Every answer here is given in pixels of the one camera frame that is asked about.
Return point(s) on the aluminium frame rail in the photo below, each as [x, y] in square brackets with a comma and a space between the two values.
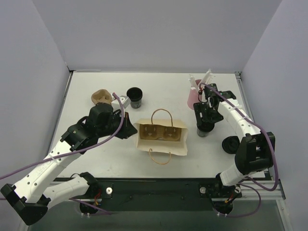
[269, 180]

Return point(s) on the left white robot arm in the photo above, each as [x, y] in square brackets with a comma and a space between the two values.
[32, 196]

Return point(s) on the black coffee cup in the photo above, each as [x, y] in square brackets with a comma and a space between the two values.
[135, 95]
[204, 131]

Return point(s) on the white wrapped straw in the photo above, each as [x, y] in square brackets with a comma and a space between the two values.
[194, 84]
[206, 79]

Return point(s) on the brown pulp cup carrier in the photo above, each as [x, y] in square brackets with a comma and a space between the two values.
[101, 96]

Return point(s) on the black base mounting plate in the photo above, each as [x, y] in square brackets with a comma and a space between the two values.
[161, 194]

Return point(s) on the pink straw holder cup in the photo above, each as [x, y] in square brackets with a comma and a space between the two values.
[194, 97]

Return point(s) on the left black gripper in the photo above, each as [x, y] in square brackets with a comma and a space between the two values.
[126, 124]

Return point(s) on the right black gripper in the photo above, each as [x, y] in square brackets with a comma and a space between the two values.
[203, 115]

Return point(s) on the stack of black lids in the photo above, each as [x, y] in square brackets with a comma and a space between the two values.
[231, 144]

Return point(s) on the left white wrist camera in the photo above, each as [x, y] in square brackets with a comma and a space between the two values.
[125, 102]

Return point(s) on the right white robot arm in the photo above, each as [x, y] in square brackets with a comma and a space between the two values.
[252, 148]

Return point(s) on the beige paper bag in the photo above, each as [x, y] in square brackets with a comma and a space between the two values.
[171, 148]

